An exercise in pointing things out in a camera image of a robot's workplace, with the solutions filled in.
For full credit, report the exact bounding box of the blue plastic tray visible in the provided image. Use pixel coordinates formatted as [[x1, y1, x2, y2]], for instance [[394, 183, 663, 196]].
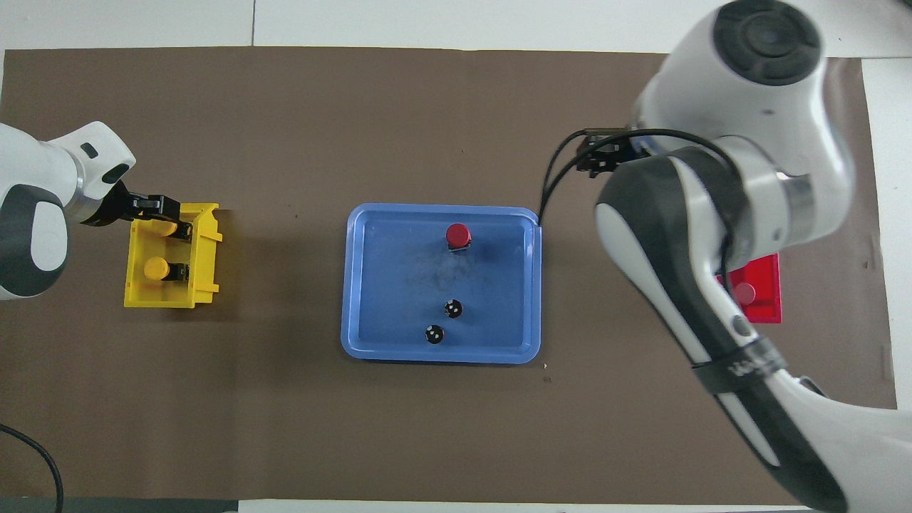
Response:
[[341, 203, 542, 366]]

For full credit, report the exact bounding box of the brown table mat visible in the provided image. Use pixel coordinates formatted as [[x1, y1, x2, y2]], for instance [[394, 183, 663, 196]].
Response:
[[0, 46, 906, 507]]

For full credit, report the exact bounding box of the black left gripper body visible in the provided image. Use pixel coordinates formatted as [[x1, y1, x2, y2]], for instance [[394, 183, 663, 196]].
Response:
[[84, 182, 147, 227]]

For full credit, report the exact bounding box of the red plastic bin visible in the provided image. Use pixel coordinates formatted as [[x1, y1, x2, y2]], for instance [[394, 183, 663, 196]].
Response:
[[716, 253, 782, 325]]

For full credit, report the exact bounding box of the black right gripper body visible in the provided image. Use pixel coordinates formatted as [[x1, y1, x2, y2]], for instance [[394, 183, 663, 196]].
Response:
[[583, 128, 653, 163]]

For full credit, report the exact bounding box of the yellow plastic bin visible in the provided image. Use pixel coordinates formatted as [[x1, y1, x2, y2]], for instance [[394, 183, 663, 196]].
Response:
[[123, 202, 223, 309]]

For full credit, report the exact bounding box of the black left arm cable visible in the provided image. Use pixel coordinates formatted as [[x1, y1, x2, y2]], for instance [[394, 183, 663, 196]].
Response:
[[0, 424, 65, 513]]

